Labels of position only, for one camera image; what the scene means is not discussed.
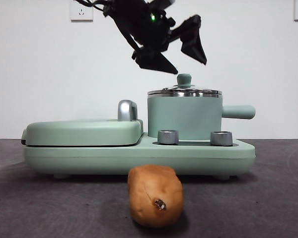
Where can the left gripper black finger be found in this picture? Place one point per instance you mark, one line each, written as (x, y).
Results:
(193, 42)
(154, 60)

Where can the glass lid with green knob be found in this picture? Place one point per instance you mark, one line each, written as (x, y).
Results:
(184, 79)

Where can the brown potato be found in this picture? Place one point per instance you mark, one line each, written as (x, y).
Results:
(151, 193)

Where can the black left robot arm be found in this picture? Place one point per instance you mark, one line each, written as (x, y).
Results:
(139, 24)

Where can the silver control knob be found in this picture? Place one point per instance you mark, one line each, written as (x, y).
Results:
(221, 138)
(168, 137)

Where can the mint green breakfast machine base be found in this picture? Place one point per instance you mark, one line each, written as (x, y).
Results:
(101, 158)

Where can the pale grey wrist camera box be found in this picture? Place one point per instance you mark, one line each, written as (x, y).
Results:
(161, 3)

